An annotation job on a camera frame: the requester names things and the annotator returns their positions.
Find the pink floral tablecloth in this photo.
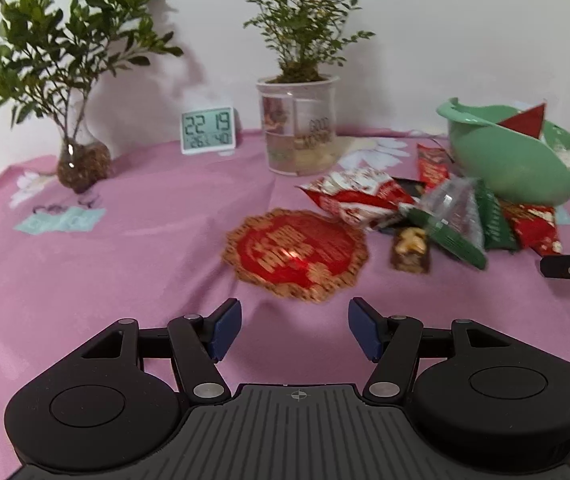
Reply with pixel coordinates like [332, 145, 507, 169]
[0, 127, 570, 480]

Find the brown nut bar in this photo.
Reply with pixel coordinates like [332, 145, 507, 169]
[391, 226, 434, 275]

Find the potted plant in clear cup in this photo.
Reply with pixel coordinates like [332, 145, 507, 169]
[242, 0, 376, 177]

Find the leafy plant in glass vase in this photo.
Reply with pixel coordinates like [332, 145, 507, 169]
[0, 0, 184, 193]

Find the red brown snack bar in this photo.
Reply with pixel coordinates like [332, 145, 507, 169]
[501, 200, 564, 257]

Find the dark red card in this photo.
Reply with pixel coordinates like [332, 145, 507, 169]
[496, 102, 548, 138]

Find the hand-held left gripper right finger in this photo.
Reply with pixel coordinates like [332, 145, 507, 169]
[348, 297, 520, 406]

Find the green plastic bowl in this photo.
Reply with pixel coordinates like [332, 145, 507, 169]
[436, 98, 570, 207]

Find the white digital clock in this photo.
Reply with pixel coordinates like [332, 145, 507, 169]
[181, 106, 240, 157]

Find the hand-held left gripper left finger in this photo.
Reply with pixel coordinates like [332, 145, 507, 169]
[82, 298, 242, 405]

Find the round red gold packet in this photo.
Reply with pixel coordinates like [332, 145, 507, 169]
[222, 208, 370, 305]

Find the red white snack packet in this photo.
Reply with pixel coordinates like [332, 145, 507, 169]
[296, 169, 418, 232]

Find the clear green snack packet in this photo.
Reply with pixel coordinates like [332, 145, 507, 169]
[407, 176, 520, 270]

